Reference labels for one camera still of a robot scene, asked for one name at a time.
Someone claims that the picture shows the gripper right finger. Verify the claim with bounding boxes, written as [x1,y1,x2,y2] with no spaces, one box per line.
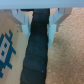
[46,7,73,52]

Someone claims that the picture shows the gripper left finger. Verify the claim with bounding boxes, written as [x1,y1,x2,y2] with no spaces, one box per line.
[11,8,34,38]

